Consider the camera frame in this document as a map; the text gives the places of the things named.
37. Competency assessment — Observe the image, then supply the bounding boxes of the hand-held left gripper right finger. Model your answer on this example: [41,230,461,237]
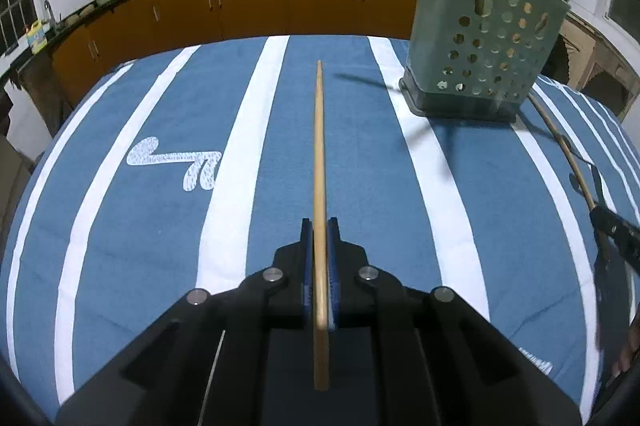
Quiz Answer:
[327,216,583,426]

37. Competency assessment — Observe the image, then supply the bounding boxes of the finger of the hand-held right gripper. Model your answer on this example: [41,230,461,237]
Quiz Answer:
[589,205,640,277]

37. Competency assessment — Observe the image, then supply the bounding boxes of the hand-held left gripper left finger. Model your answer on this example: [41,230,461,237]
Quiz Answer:
[54,217,313,426]

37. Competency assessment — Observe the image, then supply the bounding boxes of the wooden chopstick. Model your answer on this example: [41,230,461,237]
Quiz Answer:
[529,96,601,212]
[311,60,331,392]

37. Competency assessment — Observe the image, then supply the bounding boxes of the green perforated chopstick holder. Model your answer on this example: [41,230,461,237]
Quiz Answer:
[399,0,572,123]

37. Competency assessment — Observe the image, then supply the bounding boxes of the blue white striped tablecloth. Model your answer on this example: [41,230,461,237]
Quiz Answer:
[0,33,636,426]

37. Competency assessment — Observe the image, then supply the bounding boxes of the wooden furniture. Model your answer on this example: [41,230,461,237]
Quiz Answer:
[537,8,640,122]

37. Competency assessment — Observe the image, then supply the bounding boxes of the cardboard box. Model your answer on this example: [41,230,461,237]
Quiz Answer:
[0,131,31,227]

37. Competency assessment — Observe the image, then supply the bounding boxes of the yellow detergent bottle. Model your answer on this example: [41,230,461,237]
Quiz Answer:
[27,20,48,54]

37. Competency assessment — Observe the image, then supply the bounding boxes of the barred window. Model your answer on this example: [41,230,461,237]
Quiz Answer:
[0,0,36,57]

